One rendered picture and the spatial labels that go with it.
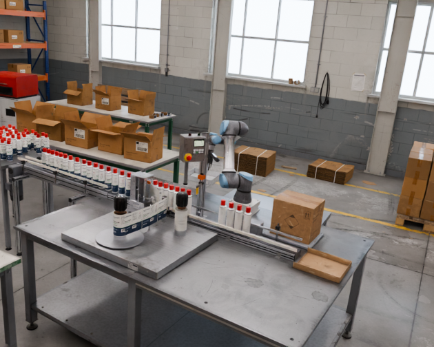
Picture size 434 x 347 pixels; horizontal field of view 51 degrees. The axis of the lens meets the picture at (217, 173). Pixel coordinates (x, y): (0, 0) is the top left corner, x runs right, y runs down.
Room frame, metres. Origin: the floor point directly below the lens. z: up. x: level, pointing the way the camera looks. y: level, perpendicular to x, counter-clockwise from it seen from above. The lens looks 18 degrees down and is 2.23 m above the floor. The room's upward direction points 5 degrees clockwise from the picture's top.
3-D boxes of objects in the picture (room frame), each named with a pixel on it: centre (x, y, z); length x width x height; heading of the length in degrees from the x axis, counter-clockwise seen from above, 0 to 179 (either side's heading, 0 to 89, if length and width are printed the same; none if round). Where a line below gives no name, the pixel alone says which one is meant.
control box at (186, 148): (3.22, 0.19, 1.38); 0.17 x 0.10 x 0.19; 115
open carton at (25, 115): (5.66, 2.39, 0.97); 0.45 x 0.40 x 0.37; 156
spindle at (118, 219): (2.66, 0.60, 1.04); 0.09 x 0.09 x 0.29
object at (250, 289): (2.95, 0.08, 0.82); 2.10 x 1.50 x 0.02; 60
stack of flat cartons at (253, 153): (7.33, -0.59, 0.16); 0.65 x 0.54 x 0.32; 68
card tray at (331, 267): (2.59, -0.72, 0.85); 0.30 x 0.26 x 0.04; 60
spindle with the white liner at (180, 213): (2.82, 0.22, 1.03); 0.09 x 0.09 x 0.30
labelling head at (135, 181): (3.23, 0.56, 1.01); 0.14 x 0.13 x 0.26; 60
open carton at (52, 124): (5.43, 2.02, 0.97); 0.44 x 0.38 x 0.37; 159
